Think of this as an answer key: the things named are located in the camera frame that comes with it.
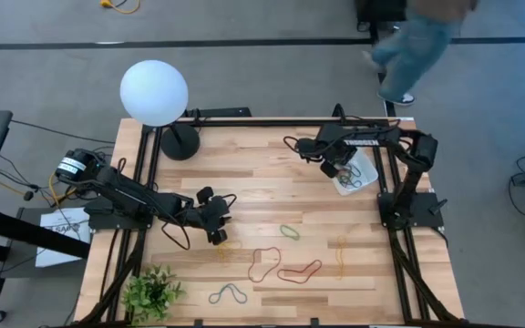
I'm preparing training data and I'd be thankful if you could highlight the black aluminium table frame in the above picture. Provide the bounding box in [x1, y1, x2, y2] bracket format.
[79, 117, 464, 327]

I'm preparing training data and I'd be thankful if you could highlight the red rubber band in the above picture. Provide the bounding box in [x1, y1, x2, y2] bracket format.
[247, 246, 283, 283]
[276, 259, 324, 285]

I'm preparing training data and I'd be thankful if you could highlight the person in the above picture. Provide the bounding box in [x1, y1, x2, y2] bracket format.
[361, 0, 480, 108]

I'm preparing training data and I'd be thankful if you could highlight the green rubber band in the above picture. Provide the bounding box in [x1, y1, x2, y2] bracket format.
[279, 224, 301, 241]

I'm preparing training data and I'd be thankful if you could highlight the yellow extension cord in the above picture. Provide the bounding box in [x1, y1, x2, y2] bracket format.
[99, 0, 141, 15]

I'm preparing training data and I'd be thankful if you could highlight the green artificial plant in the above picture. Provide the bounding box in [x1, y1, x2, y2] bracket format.
[120, 263, 186, 327]

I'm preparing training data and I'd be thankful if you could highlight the black utility cart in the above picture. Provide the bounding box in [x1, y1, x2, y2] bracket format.
[355, 0, 421, 36]

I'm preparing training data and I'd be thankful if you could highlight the yellow rubber band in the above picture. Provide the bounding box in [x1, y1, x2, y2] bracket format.
[216, 240, 243, 261]
[335, 235, 348, 281]

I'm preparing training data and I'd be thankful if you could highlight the white globe lamp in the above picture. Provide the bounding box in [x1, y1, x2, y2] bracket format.
[119, 59, 201, 161]

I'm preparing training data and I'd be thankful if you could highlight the yellow cable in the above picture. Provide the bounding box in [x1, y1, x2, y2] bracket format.
[46, 168, 81, 207]

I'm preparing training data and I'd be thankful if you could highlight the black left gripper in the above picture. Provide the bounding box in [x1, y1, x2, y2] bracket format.
[182, 185, 234, 246]

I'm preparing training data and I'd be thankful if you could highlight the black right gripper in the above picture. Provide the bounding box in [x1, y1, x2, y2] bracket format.
[296, 138, 359, 179]

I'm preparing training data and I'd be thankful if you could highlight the teal rubber band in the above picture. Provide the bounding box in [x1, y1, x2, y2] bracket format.
[208, 282, 249, 305]
[337, 163, 364, 190]

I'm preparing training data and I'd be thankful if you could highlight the black power strip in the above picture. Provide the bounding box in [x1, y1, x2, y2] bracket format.
[183, 107, 252, 119]

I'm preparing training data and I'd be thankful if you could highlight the white paper sheet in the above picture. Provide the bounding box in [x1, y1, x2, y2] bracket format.
[36, 207, 91, 269]

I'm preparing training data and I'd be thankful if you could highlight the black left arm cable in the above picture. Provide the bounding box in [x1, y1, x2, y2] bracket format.
[160, 220, 191, 251]

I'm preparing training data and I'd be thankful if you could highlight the white plastic bin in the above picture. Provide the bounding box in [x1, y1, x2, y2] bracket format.
[330, 148, 379, 198]

